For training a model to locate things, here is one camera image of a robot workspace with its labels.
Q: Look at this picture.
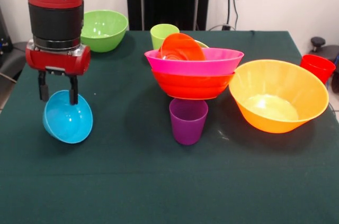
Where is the green cup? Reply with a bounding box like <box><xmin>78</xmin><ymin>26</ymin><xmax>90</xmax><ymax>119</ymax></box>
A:
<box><xmin>150</xmin><ymin>23</ymin><xmax>180</xmax><ymax>50</ymax></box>

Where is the large red-orange bowl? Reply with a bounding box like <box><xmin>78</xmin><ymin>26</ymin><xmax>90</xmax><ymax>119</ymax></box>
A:
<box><xmin>150</xmin><ymin>69</ymin><xmax>236</xmax><ymax>101</ymax></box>

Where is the red cup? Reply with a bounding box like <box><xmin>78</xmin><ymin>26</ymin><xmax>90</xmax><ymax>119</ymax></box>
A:
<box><xmin>299</xmin><ymin>54</ymin><xmax>337</xmax><ymax>85</ymax></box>

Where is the large pink bowl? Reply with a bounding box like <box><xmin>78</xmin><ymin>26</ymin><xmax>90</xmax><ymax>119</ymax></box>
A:
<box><xmin>144</xmin><ymin>47</ymin><xmax>245</xmax><ymax>77</ymax></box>

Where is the grey pedestal leg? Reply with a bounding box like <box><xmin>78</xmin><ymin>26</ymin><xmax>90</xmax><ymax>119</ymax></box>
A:
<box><xmin>308</xmin><ymin>36</ymin><xmax>339</xmax><ymax>73</ymax></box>
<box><xmin>0</xmin><ymin>40</ymin><xmax>34</xmax><ymax>82</ymax></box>

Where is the black equipment box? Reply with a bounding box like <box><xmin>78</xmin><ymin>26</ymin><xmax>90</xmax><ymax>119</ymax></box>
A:
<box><xmin>0</xmin><ymin>6</ymin><xmax>13</xmax><ymax>55</ymax></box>

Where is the small blue bowl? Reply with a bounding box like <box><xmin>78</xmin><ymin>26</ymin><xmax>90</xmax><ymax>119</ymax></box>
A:
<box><xmin>42</xmin><ymin>89</ymin><xmax>94</xmax><ymax>145</ymax></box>

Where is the small red-orange bowl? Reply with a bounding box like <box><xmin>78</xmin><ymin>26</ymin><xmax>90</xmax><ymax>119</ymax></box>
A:
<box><xmin>156</xmin><ymin>32</ymin><xmax>206</xmax><ymax>61</ymax></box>

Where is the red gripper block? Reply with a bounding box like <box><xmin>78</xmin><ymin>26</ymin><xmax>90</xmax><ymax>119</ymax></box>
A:
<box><xmin>25</xmin><ymin>39</ymin><xmax>92</xmax><ymax>106</ymax></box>

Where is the large orange bowl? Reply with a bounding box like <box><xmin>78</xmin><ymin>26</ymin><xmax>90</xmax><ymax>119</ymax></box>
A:
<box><xmin>228</xmin><ymin>59</ymin><xmax>329</xmax><ymax>134</ymax></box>

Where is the dark green tablecloth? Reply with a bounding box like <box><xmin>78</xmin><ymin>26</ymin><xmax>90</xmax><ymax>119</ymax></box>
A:
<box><xmin>0</xmin><ymin>30</ymin><xmax>339</xmax><ymax>224</ymax></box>

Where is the purple cup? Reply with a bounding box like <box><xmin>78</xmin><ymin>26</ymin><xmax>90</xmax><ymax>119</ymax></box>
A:
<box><xmin>169</xmin><ymin>97</ymin><xmax>210</xmax><ymax>146</ymax></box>

